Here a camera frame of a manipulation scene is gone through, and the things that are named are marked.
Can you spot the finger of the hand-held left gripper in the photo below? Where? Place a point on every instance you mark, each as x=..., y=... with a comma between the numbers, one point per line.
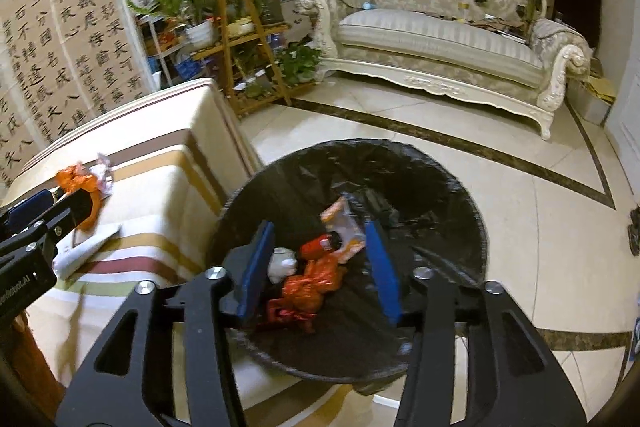
x=75, y=209
x=30, y=205

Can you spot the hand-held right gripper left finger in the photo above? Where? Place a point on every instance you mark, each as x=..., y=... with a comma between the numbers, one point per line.
x=255, y=272

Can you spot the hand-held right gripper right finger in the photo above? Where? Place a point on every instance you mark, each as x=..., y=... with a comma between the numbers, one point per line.
x=385, y=272

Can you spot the orange wrapper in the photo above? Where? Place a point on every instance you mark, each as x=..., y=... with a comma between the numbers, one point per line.
x=312, y=287
x=75, y=179

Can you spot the white tube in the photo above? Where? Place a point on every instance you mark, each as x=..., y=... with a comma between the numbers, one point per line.
x=85, y=249

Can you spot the silver wrapper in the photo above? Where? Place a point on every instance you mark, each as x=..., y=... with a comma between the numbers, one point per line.
x=102, y=174

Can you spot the orange and white packet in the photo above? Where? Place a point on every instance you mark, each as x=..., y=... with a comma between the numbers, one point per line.
x=342, y=227

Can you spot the bin with black bag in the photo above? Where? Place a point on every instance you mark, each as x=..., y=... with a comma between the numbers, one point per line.
x=400, y=192

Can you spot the striped tablecloth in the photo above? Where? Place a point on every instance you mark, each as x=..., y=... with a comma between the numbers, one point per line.
x=165, y=127

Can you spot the metal storage rack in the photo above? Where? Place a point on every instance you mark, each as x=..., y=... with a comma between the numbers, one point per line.
x=160, y=57

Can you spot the small leafy floor plant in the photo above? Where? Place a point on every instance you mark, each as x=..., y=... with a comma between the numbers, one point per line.
x=300, y=62

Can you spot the wooden plant stand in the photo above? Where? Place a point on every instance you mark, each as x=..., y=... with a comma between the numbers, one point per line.
x=223, y=42

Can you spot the yellow bowl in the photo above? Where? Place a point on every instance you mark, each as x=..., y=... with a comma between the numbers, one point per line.
x=241, y=28

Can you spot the ornate cream sofa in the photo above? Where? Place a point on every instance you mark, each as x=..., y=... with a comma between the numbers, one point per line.
x=440, y=32

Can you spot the dark shoes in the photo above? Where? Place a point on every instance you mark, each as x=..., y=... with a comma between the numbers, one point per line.
x=635, y=232

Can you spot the blue and white slipper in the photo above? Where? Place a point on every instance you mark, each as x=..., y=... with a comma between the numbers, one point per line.
x=637, y=334

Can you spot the cardboard box with yellow papers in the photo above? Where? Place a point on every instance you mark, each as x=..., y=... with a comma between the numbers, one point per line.
x=590, y=107

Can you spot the pile of papers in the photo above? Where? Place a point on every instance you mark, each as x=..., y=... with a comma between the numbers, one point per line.
x=490, y=24

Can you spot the white panel door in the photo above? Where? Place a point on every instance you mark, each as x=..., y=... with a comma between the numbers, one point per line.
x=627, y=112

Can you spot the black rectangular panel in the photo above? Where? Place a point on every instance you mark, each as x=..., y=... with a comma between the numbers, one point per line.
x=577, y=7

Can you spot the calligraphy wall scroll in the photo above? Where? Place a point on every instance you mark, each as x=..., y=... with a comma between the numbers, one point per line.
x=65, y=37

